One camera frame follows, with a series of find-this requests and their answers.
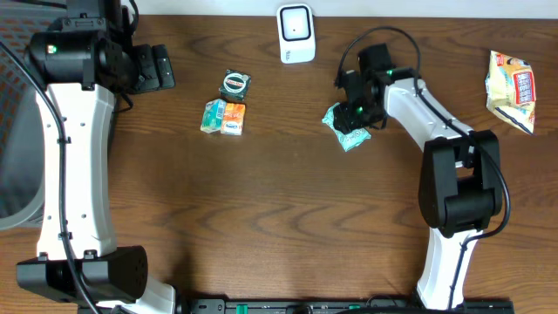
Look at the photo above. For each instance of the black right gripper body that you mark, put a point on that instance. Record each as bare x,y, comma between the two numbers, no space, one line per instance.
356,112

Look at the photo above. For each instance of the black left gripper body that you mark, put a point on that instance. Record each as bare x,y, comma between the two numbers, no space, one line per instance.
161,66

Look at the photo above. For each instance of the green wipes pack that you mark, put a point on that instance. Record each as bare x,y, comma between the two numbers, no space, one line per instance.
348,141

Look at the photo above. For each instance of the teal Kleenex tissue pack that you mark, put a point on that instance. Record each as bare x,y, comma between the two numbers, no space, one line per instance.
213,116

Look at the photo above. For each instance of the orange snack pack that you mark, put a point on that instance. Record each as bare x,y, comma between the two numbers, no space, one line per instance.
233,117

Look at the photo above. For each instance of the yellow wet wipes pack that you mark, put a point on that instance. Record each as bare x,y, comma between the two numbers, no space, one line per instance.
511,93

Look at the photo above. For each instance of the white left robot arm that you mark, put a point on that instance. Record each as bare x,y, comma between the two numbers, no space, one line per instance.
80,67

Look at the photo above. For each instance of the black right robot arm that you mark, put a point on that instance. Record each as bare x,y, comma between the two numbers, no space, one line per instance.
460,187

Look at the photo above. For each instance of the white barcode scanner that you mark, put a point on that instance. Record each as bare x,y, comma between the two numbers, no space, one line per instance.
296,33

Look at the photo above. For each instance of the grey plastic mesh basket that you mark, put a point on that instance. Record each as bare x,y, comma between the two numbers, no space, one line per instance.
22,143

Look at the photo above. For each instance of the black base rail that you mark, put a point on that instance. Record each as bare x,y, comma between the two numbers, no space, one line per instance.
374,305

